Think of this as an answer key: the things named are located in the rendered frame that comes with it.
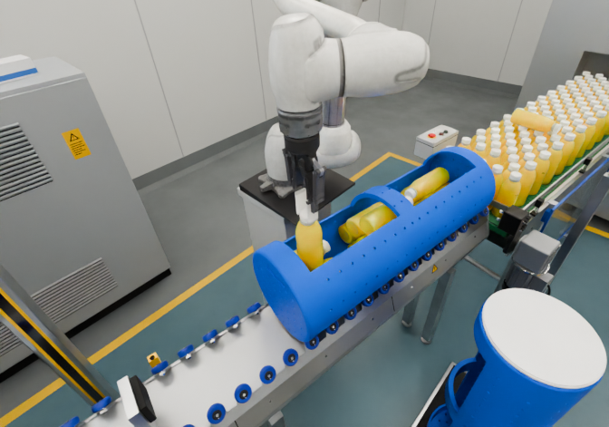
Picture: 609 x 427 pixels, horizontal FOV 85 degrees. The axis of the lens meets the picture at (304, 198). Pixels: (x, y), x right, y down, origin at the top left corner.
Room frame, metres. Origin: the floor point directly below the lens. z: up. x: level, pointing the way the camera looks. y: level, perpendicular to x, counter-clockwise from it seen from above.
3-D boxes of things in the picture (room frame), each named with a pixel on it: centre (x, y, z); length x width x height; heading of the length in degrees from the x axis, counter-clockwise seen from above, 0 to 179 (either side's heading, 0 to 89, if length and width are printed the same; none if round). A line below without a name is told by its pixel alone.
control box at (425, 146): (1.46, -0.67, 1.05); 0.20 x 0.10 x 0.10; 125
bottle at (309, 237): (0.63, -0.01, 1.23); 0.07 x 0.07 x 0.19
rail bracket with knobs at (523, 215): (0.97, -0.82, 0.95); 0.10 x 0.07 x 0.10; 35
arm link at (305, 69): (0.63, -0.01, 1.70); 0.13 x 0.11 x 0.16; 92
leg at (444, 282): (1.01, -0.66, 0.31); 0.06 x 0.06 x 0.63; 35
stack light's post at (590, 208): (1.03, -1.19, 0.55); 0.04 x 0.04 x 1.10; 35
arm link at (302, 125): (0.63, 0.00, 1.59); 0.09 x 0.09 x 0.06
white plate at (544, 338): (0.45, -0.60, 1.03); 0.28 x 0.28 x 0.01
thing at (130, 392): (0.34, 0.42, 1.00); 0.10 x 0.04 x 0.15; 35
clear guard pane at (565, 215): (1.25, -1.35, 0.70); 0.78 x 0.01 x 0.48; 125
